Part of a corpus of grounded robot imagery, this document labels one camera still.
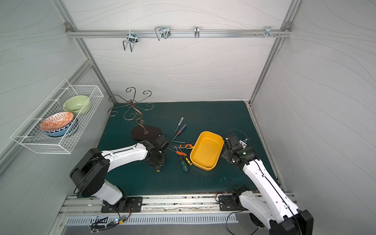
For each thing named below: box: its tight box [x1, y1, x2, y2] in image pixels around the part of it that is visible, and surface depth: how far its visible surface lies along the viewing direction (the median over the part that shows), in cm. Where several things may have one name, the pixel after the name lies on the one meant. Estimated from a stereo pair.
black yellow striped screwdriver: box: [183, 155, 193, 166], surface depth 88 cm
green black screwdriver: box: [175, 148, 189, 173], surface depth 87 cm
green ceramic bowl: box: [63, 94, 91, 116], surface depth 73 cm
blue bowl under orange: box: [43, 116, 79, 137], surface depth 59 cm
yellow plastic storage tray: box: [189, 130, 225, 172], surface depth 96 cm
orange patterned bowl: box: [39, 111, 75, 131], surface depth 64 cm
